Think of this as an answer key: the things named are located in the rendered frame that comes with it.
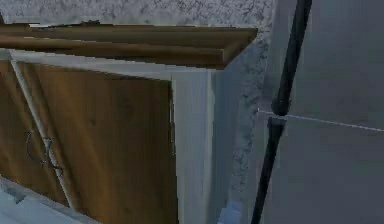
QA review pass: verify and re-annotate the brown wooden kitchen cupboard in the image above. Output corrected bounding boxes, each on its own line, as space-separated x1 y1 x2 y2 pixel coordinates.
0 20 259 224

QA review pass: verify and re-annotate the grey fridge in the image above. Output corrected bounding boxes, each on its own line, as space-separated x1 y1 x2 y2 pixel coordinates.
240 0 384 224

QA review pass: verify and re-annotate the black fridge handle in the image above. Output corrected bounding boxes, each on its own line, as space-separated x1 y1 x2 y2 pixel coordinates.
271 0 314 117
250 117 288 224

